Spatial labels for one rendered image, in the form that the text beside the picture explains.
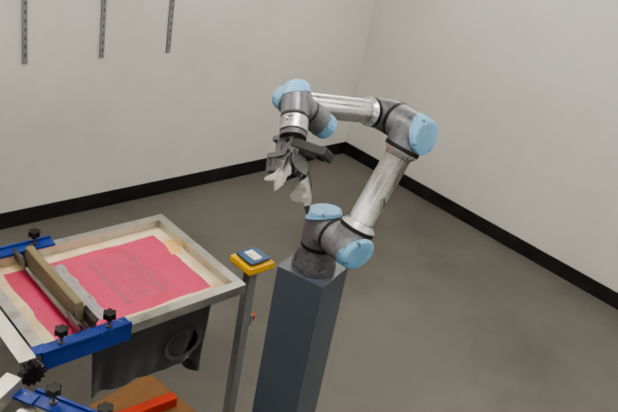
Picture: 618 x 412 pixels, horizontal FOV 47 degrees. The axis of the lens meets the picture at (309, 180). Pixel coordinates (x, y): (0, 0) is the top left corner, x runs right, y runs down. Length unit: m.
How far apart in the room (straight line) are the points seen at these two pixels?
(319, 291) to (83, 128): 2.76
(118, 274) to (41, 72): 2.06
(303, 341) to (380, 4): 4.03
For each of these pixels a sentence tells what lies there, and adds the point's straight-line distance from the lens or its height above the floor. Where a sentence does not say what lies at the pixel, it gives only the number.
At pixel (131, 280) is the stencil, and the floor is 0.95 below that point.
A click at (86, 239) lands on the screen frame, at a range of 2.91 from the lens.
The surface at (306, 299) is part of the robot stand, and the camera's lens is 2.43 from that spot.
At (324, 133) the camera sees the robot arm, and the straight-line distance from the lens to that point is 1.98.
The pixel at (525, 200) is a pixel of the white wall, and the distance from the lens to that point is 5.49.
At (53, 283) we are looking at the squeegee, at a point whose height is 1.04.
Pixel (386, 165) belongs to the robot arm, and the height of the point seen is 1.64.
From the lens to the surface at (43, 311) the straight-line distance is 2.58.
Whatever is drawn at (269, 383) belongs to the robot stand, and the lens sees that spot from 2.71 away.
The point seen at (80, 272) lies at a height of 0.95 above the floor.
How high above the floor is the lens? 2.51
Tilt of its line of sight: 25 degrees down
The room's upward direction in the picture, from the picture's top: 11 degrees clockwise
